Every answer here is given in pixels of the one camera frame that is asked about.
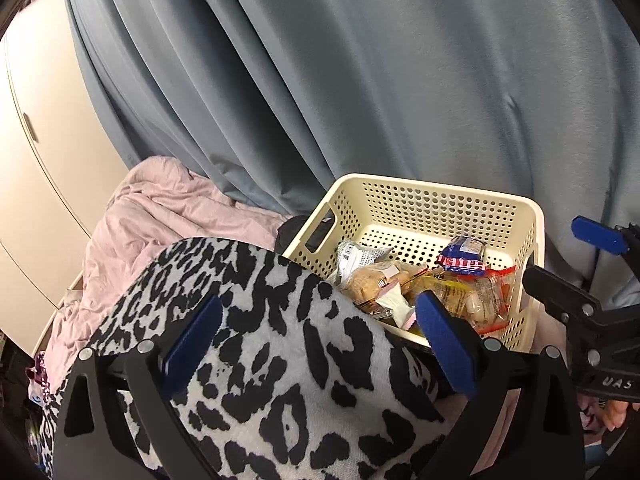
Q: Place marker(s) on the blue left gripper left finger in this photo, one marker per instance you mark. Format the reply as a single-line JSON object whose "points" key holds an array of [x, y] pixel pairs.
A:
{"points": [[184, 345]]}

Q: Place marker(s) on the blue white wafer pack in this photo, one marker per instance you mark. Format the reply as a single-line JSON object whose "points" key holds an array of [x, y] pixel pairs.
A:
{"points": [[463, 255]]}

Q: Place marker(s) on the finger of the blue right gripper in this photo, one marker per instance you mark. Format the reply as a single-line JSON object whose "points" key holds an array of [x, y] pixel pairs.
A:
{"points": [[599, 236]]}

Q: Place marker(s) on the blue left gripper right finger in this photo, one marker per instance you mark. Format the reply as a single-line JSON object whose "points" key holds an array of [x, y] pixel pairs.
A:
{"points": [[452, 340]]}

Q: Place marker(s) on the leopard print blanket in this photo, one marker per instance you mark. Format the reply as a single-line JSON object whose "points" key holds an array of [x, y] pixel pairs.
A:
{"points": [[297, 384]]}

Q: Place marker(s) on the cream wardrobe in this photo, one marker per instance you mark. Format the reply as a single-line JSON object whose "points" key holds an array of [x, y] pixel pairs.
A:
{"points": [[58, 170]]}

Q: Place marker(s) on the silver foil snack pack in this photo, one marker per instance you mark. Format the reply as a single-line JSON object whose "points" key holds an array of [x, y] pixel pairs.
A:
{"points": [[351, 256]]}

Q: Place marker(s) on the person right hand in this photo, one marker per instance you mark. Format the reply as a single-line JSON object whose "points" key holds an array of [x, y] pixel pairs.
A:
{"points": [[598, 415]]}

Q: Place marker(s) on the blue-grey curtain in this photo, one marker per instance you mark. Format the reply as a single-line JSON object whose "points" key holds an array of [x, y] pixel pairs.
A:
{"points": [[274, 100]]}

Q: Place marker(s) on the red clear cookie packet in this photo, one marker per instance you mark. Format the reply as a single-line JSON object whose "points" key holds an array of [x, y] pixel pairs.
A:
{"points": [[481, 300]]}

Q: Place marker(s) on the cream perforated plastic basket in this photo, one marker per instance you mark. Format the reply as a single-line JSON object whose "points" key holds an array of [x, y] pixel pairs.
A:
{"points": [[414, 220]]}

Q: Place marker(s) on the purple white patterned cloth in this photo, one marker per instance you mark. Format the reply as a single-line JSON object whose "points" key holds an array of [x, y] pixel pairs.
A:
{"points": [[38, 388]]}

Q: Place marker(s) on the pink small snack packet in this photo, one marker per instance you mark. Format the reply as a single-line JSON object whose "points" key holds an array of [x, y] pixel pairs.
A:
{"points": [[392, 300]]}

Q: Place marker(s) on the clear bag of round biscuits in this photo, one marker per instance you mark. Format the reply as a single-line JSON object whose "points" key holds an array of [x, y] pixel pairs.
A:
{"points": [[367, 283]]}

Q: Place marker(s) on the pink duvet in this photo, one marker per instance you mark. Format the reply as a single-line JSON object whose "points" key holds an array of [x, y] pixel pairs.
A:
{"points": [[158, 203]]}

